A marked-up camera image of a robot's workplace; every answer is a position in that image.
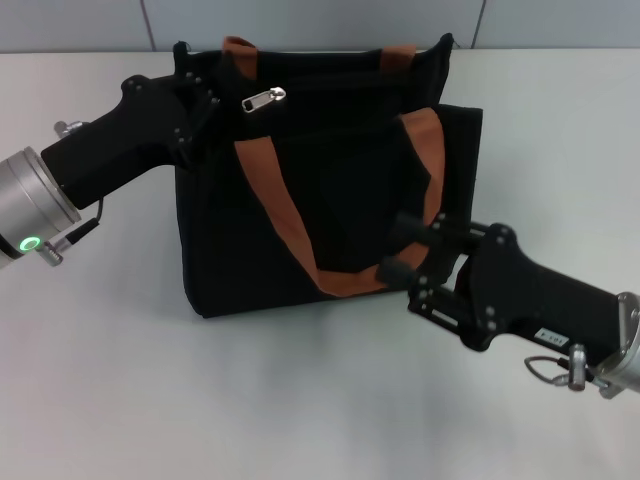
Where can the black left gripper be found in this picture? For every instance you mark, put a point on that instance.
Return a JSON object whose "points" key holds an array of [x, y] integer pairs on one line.
{"points": [[125, 135]]}

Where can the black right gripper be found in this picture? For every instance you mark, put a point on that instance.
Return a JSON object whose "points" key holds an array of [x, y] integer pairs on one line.
{"points": [[540, 300]]}

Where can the silver zipper pull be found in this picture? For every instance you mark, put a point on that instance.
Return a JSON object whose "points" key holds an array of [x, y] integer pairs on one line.
{"points": [[262, 99]]}

